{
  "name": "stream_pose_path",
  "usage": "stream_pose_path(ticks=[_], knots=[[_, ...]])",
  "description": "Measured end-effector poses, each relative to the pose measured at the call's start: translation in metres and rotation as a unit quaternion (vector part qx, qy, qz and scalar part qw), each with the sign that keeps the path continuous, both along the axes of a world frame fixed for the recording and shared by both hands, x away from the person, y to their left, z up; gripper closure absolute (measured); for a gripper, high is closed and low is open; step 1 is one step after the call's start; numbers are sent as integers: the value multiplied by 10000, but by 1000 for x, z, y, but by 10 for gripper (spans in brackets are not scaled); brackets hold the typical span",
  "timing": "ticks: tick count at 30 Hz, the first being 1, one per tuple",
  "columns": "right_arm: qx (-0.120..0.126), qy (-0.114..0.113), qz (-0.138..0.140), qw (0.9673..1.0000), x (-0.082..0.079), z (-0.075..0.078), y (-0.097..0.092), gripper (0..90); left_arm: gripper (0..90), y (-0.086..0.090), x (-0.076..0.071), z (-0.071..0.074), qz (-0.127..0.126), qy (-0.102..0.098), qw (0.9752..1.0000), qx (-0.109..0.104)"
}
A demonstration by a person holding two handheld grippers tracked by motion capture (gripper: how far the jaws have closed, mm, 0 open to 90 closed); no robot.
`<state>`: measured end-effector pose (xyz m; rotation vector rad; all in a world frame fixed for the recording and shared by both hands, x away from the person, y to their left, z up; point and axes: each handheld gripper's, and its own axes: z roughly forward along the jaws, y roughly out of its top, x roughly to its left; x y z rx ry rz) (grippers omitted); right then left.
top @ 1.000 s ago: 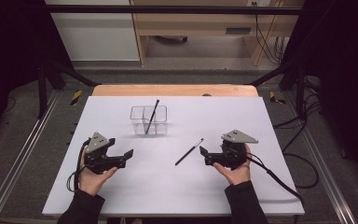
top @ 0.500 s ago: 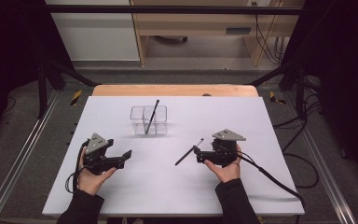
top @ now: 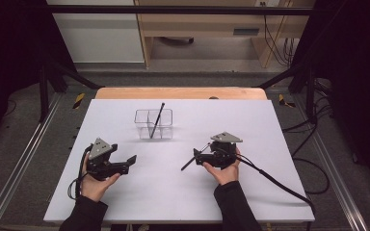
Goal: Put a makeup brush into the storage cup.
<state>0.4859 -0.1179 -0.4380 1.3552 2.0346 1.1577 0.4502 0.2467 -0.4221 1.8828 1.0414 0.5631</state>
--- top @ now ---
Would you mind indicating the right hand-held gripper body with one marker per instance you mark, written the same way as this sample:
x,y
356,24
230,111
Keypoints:
x,y
226,154

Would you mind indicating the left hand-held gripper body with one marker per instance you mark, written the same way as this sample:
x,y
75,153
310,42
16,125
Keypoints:
x,y
99,160

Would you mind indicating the clear plastic organizer box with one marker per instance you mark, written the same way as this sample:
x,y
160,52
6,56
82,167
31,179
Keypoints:
x,y
143,117

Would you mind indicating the person's right hand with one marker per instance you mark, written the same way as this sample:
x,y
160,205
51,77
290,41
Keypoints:
x,y
226,176

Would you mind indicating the person's left hand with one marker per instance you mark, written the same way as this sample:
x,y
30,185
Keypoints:
x,y
93,189

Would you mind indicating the yellow black tape marker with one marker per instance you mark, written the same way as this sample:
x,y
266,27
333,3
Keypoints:
x,y
282,100
79,100

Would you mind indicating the wooden table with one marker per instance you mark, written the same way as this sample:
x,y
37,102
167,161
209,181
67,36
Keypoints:
x,y
173,93

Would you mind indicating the white cabinet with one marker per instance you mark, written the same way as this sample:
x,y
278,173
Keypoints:
x,y
99,35

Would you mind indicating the wooden desk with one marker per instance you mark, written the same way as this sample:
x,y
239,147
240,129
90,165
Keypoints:
x,y
205,24

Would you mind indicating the dark curtain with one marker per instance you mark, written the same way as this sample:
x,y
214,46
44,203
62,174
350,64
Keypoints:
x,y
6,64
359,80

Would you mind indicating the aluminium floor rail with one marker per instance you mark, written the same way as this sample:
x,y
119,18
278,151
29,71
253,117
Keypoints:
x,y
19,166
337,173

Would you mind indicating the black frame leg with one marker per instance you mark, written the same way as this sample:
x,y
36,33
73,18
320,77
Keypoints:
x,y
310,96
44,96

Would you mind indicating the black horizontal frame bar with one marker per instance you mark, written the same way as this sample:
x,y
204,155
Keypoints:
x,y
173,10

